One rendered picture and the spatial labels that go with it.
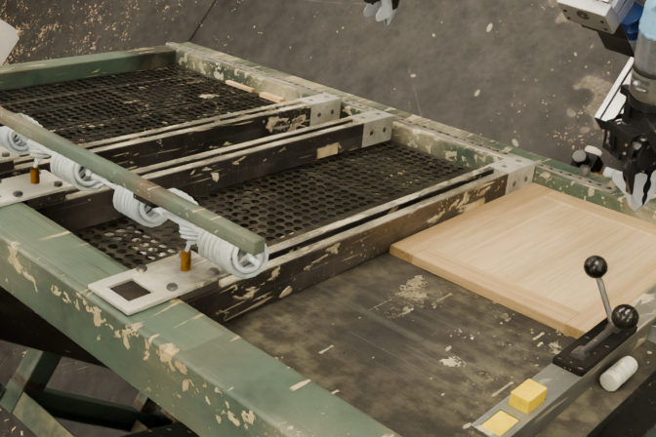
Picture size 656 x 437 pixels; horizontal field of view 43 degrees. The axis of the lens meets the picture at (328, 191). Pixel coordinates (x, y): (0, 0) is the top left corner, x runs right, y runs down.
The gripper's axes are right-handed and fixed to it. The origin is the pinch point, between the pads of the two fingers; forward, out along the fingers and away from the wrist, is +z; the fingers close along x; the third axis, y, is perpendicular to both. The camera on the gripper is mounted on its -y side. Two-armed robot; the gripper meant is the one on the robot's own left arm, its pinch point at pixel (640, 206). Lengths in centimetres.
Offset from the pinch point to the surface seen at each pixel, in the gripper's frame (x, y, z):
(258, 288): 61, 20, 8
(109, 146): 71, 85, 14
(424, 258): 25.7, 25.2, 19.9
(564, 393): 29.4, -20.0, 9.5
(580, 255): -6.0, 17.6, 26.3
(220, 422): 77, -11, -1
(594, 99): -102, 121, 70
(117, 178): 78, 26, -16
